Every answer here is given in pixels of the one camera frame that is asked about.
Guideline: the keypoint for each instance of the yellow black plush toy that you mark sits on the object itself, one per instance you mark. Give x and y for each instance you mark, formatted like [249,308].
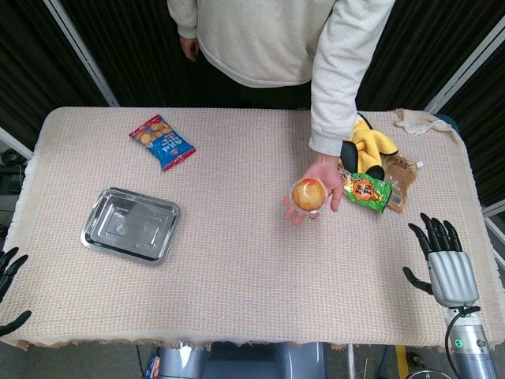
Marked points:
[371,146]

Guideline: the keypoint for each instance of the white frame post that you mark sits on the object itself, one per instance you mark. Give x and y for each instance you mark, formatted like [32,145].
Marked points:
[79,51]
[465,75]

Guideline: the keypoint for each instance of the person body white sweatshirt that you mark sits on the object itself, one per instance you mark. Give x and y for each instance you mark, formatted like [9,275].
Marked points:
[256,39]

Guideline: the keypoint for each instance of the person arm white sleeve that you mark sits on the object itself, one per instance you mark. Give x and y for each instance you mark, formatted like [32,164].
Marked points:
[183,19]
[333,98]

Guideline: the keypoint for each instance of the metal table leg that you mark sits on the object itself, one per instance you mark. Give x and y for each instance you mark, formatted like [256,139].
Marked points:
[350,361]

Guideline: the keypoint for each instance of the green snack bag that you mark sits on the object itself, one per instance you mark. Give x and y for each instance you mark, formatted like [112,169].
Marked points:
[367,191]

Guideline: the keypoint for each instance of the person in white sweatshirt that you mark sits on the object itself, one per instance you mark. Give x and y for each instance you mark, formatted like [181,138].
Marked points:
[130,47]

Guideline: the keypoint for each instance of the robot right hand black fingers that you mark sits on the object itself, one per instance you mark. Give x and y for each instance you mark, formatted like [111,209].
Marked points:
[451,276]

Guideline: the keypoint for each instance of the person right arm white sleeve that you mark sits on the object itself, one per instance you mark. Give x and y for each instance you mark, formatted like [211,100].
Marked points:
[183,19]

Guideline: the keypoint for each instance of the robot left hand black fingers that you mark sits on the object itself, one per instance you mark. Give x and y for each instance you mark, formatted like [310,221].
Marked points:
[7,272]

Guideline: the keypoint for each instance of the person left hand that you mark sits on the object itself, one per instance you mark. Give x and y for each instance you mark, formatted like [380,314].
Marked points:
[330,171]

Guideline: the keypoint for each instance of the person left arm white sleeve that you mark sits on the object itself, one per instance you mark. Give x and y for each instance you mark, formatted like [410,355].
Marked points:
[333,98]

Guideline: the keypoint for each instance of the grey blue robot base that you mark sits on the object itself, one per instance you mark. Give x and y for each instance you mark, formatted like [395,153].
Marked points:
[244,363]

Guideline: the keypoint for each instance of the rectangular metal tray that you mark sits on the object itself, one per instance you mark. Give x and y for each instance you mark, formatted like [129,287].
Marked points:
[130,225]

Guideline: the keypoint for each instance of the robot right arm silver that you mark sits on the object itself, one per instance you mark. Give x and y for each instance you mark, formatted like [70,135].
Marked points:
[471,347]

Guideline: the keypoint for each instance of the person right hand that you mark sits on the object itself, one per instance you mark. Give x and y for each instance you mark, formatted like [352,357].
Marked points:
[191,48]

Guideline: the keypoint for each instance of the beige woven tablecloth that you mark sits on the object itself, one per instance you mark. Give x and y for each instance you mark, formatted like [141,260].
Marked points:
[244,276]

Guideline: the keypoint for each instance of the crumpled white cloth piece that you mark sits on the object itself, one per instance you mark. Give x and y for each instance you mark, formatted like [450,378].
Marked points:
[418,123]

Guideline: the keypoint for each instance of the blue cookie snack bag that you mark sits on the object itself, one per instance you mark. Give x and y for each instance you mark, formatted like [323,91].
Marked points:
[165,144]

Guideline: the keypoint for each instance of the orange fruit cup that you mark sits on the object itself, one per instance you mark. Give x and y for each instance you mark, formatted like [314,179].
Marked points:
[309,194]

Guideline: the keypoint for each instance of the brown food pouch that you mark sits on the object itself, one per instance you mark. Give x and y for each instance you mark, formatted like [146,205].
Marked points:
[400,169]

